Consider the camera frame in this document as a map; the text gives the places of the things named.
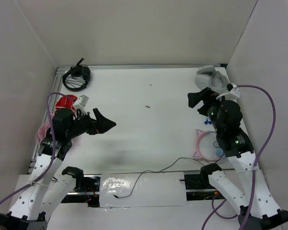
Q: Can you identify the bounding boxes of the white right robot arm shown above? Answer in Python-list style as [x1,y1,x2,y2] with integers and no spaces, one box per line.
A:
[187,84,288,230]

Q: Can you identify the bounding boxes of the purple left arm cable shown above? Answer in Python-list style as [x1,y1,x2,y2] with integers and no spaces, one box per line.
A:
[0,92,64,214]

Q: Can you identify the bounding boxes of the white taped cover plate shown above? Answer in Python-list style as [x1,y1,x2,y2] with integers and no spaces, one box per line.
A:
[99,172,187,207]

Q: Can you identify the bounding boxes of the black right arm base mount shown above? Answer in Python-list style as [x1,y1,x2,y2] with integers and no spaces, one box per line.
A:
[180,163,222,201]

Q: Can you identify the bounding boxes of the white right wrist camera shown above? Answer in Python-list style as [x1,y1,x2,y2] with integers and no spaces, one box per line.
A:
[216,83,240,101]

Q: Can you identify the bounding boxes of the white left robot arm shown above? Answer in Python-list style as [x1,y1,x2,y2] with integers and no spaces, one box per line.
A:
[0,108,116,230]

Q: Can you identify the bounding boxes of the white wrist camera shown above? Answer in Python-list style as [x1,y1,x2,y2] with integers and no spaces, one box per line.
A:
[216,83,240,101]
[73,95,89,113]

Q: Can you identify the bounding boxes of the pink blue cat-ear headphones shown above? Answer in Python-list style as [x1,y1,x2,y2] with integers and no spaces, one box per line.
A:
[192,129,224,162]

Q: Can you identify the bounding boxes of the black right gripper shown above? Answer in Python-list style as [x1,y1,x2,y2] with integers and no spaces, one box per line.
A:
[187,86,225,133]

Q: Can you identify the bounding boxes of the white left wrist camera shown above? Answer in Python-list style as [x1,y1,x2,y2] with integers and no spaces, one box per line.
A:
[73,95,89,113]

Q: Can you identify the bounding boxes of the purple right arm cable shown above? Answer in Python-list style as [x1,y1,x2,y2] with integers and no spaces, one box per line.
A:
[201,84,276,230]

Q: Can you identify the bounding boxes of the black wrapped headphones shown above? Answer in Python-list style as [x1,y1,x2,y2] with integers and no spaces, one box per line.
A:
[62,58,92,92]

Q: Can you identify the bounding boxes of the white grey headphones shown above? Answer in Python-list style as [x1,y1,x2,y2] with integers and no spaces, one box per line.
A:
[195,65,229,94]

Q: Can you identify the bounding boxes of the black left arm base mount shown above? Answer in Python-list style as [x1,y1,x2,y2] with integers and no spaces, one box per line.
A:
[61,166,101,207]

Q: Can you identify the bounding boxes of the black headphone audio cable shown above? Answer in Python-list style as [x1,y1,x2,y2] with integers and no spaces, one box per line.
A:
[114,141,228,199]

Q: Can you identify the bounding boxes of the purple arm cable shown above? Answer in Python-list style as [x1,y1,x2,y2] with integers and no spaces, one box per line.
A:
[201,84,276,230]
[0,92,64,214]

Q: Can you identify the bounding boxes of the teal wrapped headphones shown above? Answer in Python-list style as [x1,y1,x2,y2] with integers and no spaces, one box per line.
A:
[204,117,212,125]

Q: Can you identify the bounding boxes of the red wrapped headphones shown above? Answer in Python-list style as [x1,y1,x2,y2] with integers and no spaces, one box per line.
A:
[55,94,78,113]

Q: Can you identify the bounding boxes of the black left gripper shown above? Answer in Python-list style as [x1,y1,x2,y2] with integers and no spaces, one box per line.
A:
[67,107,116,139]

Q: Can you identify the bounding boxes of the pink wrapped headphones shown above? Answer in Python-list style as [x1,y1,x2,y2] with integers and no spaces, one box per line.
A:
[36,120,50,145]

